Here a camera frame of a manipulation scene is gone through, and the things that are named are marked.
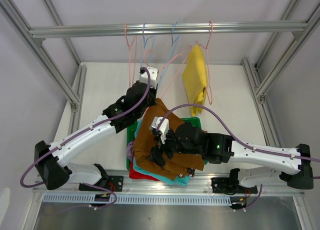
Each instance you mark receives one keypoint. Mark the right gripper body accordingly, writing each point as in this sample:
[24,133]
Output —
[167,147]

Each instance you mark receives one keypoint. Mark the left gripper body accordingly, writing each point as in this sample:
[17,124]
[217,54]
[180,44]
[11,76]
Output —
[151,100]

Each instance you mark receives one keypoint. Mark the brown trousers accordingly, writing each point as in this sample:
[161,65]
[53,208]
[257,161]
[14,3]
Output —
[178,166]

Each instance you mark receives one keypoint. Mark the purple trousers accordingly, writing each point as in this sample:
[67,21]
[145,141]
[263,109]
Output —
[129,150]

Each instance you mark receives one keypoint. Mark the red trousers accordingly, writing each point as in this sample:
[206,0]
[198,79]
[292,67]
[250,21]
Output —
[136,175]

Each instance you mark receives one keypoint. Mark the teal trousers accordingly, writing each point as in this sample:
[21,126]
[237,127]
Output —
[181,181]

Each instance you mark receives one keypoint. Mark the yellow trousers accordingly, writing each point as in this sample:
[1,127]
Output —
[194,77]

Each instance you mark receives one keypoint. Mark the blue hanger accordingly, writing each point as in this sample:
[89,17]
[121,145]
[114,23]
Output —
[145,43]
[174,42]

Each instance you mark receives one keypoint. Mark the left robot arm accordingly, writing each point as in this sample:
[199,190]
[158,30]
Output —
[54,160]

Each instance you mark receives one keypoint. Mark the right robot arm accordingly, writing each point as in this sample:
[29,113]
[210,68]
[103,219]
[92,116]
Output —
[274,165]

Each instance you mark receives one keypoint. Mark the green plastic tray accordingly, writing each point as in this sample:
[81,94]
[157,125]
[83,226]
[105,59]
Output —
[130,132]

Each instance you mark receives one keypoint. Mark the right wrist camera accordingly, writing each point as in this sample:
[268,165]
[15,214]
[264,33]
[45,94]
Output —
[160,127]

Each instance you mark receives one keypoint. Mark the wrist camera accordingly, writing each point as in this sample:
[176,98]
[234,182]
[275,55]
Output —
[160,127]
[149,74]

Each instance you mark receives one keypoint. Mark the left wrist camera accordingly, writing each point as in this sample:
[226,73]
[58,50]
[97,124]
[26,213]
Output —
[149,74]

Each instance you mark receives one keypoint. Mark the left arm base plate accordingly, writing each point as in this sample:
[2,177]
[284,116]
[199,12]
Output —
[112,183]

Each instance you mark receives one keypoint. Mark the white slotted cable duct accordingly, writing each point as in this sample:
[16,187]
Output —
[139,199]

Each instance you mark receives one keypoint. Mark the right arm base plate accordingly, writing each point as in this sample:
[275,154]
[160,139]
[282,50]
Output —
[228,186]

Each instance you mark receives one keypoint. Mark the aluminium right frame posts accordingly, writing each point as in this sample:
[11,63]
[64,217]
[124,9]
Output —
[284,82]

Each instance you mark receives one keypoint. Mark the aluminium frame posts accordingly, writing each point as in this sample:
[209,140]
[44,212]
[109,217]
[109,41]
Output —
[58,58]
[284,82]

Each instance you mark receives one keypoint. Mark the aluminium hanging rail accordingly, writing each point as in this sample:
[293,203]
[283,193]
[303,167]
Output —
[73,31]

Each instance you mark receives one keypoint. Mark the aluminium left frame posts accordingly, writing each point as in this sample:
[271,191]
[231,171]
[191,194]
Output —
[58,58]

